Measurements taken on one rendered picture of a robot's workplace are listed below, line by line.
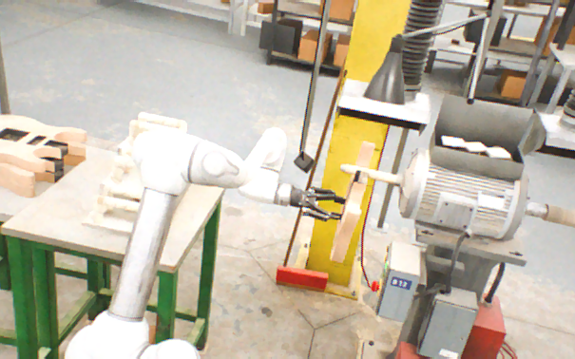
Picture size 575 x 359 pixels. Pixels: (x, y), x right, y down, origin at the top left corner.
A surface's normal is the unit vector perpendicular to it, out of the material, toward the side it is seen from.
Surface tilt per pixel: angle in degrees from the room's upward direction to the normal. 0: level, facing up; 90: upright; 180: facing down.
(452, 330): 90
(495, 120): 90
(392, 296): 90
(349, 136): 90
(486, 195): 62
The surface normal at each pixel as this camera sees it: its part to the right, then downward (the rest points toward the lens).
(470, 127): -0.20, 0.46
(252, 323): 0.14, -0.86
